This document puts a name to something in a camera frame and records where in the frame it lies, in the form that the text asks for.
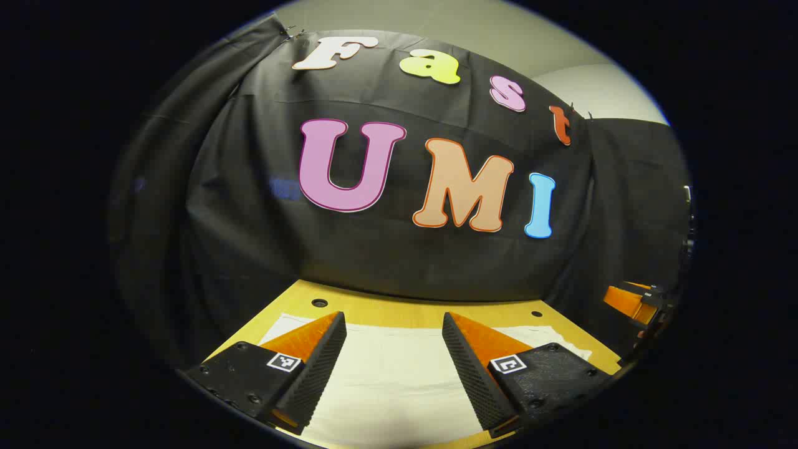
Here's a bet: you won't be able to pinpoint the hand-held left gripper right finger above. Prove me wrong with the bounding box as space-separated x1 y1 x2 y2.
441 312 615 438

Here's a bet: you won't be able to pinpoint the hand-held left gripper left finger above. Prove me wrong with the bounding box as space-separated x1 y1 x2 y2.
181 311 347 436

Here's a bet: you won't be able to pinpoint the white jeans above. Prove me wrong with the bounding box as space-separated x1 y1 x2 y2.
259 312 593 447

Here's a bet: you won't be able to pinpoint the black backdrop cloth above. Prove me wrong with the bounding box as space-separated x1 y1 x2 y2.
109 16 694 370

